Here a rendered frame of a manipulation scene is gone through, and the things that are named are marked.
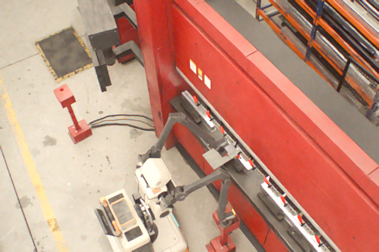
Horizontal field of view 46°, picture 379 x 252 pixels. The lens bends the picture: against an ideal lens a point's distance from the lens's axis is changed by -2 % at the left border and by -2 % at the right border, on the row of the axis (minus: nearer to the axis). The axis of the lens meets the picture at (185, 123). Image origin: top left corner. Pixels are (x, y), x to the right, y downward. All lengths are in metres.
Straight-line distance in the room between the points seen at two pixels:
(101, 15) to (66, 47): 2.68
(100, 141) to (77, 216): 0.96
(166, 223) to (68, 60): 2.82
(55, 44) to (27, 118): 1.26
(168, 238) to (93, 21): 2.14
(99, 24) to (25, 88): 2.62
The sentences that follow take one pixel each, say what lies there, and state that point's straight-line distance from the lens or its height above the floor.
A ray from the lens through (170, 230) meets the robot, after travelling 4.52.
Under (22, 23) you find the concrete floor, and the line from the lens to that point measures 7.14.
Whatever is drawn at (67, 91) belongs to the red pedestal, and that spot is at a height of 0.80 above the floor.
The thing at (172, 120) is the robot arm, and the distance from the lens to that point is 3.60.
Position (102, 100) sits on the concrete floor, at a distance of 5.78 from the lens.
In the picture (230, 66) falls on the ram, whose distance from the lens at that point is 3.28.
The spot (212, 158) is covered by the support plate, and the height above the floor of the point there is 1.00.
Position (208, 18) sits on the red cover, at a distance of 3.23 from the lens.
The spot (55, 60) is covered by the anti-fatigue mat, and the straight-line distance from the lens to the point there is 6.39.
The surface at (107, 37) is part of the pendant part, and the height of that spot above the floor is 1.87.
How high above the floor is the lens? 4.48
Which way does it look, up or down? 56 degrees down
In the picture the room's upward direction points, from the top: 4 degrees counter-clockwise
